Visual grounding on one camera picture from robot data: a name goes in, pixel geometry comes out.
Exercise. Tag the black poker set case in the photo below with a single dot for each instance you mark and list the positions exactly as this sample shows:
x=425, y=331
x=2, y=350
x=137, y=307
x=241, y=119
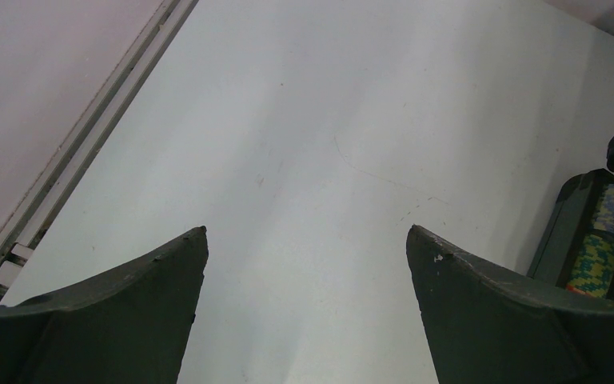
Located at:
x=559, y=245

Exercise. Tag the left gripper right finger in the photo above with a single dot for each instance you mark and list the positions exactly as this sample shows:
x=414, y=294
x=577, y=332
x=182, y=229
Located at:
x=487, y=324

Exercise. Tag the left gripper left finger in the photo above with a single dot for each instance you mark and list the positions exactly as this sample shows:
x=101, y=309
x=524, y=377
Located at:
x=129, y=324

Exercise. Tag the green chip stack row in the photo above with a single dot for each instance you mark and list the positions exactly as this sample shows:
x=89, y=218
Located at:
x=593, y=270

